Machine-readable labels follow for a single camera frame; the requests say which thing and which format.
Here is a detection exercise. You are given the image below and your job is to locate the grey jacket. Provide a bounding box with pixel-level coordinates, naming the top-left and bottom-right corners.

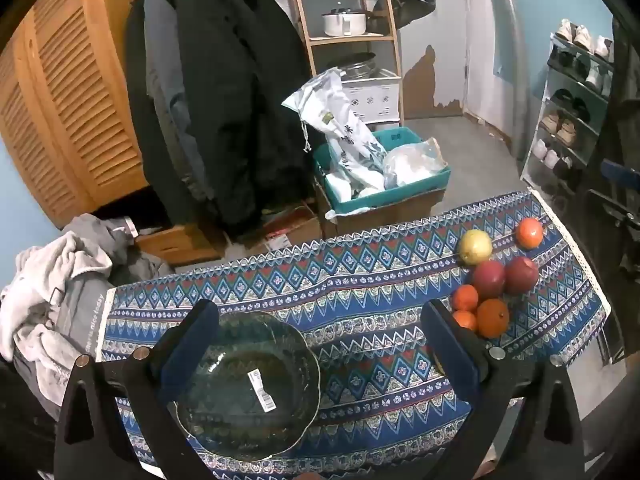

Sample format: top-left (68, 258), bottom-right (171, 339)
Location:
top-left (145, 0), bottom-right (211, 201)

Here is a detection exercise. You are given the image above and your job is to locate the blue patterned tablecloth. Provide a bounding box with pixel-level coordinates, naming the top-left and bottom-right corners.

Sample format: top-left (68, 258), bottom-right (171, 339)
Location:
top-left (95, 187), bottom-right (612, 480)

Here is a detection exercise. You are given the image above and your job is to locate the black jacket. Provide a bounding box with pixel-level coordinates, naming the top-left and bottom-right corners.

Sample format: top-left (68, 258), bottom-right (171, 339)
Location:
top-left (122, 0), bottom-right (201, 221)

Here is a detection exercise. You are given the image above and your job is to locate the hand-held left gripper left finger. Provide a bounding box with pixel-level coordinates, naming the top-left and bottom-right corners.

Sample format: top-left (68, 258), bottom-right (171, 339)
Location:
top-left (54, 300), bottom-right (221, 480)

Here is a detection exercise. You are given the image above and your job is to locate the white door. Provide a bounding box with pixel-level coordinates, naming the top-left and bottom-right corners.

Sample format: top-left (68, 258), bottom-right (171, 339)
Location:
top-left (462, 0), bottom-right (526, 136)

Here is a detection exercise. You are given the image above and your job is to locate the large orange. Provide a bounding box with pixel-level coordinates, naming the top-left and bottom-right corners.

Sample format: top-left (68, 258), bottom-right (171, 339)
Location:
top-left (515, 217), bottom-right (544, 250)
top-left (476, 298), bottom-right (511, 339)

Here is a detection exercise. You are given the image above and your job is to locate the metal pot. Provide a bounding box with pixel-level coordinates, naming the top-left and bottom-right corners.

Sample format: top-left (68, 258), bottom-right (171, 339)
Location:
top-left (340, 52), bottom-right (377, 81)

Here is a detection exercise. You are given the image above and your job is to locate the grey printed cloth bag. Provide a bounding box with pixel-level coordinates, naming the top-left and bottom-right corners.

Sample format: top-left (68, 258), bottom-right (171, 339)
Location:
top-left (50, 275), bottom-right (118, 361)

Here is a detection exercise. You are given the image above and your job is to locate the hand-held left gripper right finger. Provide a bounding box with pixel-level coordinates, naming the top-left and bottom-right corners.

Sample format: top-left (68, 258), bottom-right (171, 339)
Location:
top-left (421, 300), bottom-right (586, 480)

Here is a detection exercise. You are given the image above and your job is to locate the flat cardboard box red print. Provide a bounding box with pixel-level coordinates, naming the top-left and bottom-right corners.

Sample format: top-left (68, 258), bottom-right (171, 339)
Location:
top-left (260, 200), bottom-right (321, 253)

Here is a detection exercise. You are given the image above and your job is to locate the scalloped clear glass bowl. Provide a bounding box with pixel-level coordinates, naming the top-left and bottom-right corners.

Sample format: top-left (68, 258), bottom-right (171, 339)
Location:
top-left (167, 310), bottom-right (321, 462)

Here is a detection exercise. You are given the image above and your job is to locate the wooden crate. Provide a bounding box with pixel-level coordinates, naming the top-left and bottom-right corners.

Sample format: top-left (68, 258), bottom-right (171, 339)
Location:
top-left (135, 222), bottom-right (226, 266)

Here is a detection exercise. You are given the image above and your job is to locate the pink red apple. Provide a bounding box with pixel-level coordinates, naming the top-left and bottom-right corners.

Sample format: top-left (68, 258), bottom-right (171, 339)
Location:
top-left (504, 256), bottom-right (540, 296)

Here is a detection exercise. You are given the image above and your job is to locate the metal shoe rack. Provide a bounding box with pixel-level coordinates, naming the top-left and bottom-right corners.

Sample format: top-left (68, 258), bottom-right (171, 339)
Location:
top-left (520, 32), bottom-right (616, 196)

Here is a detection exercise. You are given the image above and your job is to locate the pile of grey white clothes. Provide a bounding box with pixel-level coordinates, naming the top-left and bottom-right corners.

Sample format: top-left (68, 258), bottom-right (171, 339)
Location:
top-left (0, 232), bottom-right (113, 391)

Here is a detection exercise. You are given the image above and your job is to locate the white cooking pot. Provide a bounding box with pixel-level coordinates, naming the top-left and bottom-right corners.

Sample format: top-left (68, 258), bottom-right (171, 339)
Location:
top-left (322, 7), bottom-right (368, 37)

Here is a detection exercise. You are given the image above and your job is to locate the teal plastic crate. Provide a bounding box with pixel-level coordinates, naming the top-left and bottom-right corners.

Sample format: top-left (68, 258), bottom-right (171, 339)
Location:
top-left (313, 127), bottom-right (452, 216)

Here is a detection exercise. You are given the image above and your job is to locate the wooden shelf rack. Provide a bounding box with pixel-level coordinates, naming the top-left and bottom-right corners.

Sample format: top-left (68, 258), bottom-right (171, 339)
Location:
top-left (282, 0), bottom-right (406, 126)

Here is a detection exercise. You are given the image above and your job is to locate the grey hoodie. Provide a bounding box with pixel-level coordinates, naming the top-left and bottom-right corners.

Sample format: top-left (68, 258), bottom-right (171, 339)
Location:
top-left (60, 213), bottom-right (176, 286)

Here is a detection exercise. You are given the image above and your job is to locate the clear plastic bag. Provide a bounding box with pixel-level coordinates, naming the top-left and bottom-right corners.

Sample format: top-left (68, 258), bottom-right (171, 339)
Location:
top-left (382, 137), bottom-right (449, 190)

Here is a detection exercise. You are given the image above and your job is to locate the white plastic basket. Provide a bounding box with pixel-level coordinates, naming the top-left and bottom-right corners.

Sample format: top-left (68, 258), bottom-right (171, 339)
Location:
top-left (342, 70), bottom-right (402, 125)

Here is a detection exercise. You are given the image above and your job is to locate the brown cardboard box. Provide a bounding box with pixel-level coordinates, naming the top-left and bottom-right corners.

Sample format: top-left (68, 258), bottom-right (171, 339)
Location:
top-left (315, 175), bottom-right (446, 241)

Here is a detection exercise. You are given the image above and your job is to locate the long black coat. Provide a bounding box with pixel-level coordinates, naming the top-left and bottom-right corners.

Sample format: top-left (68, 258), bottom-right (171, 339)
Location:
top-left (172, 0), bottom-right (313, 238)

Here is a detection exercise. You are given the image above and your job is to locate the dark red apple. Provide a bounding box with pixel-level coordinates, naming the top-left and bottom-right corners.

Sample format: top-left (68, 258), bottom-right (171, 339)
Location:
top-left (470, 260), bottom-right (507, 300)

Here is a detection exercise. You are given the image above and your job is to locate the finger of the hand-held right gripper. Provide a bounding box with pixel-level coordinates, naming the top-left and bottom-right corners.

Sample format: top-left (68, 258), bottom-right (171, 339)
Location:
top-left (586, 188), bottom-right (632, 227)
top-left (601, 159), bottom-right (640, 184)

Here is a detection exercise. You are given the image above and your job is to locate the wooden louvered cabinet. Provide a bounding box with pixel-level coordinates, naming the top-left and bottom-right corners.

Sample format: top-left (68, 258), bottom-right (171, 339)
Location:
top-left (0, 0), bottom-right (156, 231)

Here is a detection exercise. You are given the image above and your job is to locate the small tangerine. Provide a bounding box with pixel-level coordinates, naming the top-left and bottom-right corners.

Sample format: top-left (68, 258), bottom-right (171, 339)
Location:
top-left (451, 284), bottom-right (480, 312)
top-left (451, 310), bottom-right (478, 333)

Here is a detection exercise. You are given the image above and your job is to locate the white printed bag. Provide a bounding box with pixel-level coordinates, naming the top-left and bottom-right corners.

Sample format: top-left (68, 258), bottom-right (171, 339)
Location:
top-left (281, 67), bottom-right (388, 196)

